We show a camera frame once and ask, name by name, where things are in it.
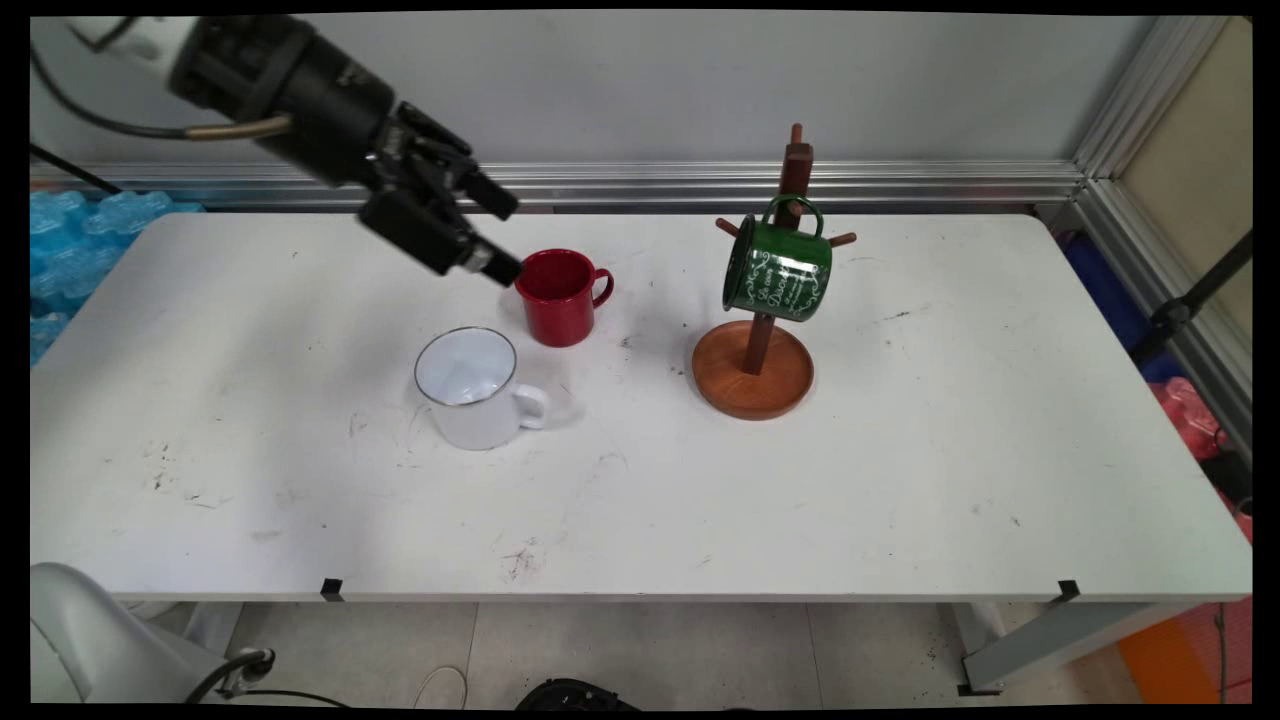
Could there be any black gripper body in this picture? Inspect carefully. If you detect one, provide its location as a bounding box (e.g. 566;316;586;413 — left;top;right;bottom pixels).
240;18;406;189

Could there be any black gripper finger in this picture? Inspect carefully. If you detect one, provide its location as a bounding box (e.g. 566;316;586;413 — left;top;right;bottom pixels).
384;99;521;222
358;189;524;290

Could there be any green enamel mug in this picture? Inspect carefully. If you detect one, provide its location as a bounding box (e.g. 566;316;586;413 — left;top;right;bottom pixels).
722;194;835;324

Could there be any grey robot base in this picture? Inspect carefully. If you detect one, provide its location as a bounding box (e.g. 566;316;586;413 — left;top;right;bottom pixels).
30;562;251;706

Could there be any red enamel mug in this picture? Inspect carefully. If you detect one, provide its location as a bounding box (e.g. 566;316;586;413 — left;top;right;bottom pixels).
513;248;614;348

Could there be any white enamel mug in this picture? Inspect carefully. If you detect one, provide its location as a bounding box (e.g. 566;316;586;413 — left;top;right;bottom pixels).
413;326;552;452

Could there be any blue bubble wrap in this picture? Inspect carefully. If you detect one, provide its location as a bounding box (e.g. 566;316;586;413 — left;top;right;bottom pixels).
30;190;206;366

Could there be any wooden mug tree stand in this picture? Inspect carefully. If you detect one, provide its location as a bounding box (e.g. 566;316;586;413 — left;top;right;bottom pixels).
691;123;859;421

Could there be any grey metal table leg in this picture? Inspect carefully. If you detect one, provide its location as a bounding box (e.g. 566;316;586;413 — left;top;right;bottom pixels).
950;600;1201;698
130;602;247;661

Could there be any black object on floor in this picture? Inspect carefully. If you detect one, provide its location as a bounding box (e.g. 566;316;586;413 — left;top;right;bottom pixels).
515;678;641;711

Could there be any blue plastic bag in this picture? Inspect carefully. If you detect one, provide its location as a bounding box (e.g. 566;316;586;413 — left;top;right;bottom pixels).
1062;235;1187;384

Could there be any black tripod pole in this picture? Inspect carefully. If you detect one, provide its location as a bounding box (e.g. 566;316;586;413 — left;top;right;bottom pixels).
1130;230;1253;367

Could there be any red plastic bag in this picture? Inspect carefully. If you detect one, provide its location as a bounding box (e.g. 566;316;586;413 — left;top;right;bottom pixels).
1148;375;1253;546

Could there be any orange box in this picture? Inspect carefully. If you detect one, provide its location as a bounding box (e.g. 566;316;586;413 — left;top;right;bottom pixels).
1115;598;1253;706

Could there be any black cable with brass plug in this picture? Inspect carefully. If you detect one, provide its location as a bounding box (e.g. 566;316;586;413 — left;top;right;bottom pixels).
30;45;294;142

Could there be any long aluminium frame rail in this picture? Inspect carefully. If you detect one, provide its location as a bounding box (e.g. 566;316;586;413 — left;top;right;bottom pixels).
30;160;1087;213

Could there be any thin black cable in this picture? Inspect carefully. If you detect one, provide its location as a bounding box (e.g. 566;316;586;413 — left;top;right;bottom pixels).
30;143;123;196

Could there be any white cord loop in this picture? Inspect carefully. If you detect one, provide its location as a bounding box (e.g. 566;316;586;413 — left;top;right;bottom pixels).
411;665;470;711

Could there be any black base cable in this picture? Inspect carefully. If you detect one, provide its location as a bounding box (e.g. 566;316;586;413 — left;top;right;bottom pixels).
185;648;353;707

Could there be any aluminium frame upright post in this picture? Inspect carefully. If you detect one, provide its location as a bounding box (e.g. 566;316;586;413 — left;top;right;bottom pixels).
1074;15;1237;183

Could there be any short aluminium frame rail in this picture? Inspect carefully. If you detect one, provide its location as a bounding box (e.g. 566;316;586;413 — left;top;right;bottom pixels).
1076;176;1253;463

